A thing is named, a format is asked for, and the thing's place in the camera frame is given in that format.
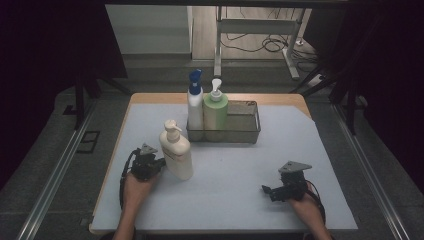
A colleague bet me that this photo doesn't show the white cabinet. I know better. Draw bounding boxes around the white cabinet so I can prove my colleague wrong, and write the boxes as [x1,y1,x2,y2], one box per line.
[104,4,194,56]

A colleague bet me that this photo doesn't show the black metal stand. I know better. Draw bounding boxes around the black metal stand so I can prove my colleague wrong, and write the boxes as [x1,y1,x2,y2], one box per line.
[62,66,132,131]
[289,16,369,136]

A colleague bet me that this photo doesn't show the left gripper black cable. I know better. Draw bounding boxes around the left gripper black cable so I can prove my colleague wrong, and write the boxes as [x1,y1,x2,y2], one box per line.
[118,149,140,210]

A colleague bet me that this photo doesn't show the aluminium floor rail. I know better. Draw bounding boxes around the aluminium floor rail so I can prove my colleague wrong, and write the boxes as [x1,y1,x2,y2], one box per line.
[332,103,412,240]
[15,99,98,240]

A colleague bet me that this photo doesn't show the white desk frame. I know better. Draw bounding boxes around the white desk frame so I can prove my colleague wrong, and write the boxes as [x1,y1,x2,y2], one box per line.
[213,5,306,81]

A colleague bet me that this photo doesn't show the metal mesh basket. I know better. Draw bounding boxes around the metal mesh basket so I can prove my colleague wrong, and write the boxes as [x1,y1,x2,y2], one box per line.
[185,99,262,144]

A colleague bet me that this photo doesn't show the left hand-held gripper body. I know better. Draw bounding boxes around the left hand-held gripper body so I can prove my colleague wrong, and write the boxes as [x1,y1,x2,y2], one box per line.
[129,142,161,183]

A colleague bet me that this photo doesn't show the dark curtain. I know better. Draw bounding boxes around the dark curtain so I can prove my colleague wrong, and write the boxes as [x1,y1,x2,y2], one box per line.
[303,0,424,193]
[0,0,128,191]

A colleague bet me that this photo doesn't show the black floor cables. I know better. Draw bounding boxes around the black floor cables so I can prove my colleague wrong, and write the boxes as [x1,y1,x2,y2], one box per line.
[221,7,319,73]

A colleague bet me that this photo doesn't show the person's right hand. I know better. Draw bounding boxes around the person's right hand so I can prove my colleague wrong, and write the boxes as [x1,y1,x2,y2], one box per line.
[287,191,327,231]

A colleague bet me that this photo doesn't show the pale blue table mat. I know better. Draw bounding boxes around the pale blue table mat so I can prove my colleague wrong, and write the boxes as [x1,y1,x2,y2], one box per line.
[90,103,359,232]

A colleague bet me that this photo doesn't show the white bottle with blue pump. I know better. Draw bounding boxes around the white bottle with blue pump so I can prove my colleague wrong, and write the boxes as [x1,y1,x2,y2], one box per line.
[186,68,205,136]

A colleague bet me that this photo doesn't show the cream pump bottle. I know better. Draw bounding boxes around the cream pump bottle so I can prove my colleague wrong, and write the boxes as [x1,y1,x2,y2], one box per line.
[158,119,195,182]

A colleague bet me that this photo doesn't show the green pump bottle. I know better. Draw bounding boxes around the green pump bottle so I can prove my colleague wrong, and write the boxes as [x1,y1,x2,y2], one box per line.
[202,78,230,136]

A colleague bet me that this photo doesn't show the white power strip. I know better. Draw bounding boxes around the white power strip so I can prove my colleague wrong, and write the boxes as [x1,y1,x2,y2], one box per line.
[306,73,326,89]

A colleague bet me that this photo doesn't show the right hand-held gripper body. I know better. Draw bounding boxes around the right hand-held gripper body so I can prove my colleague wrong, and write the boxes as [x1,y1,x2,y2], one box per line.
[270,160,313,203]

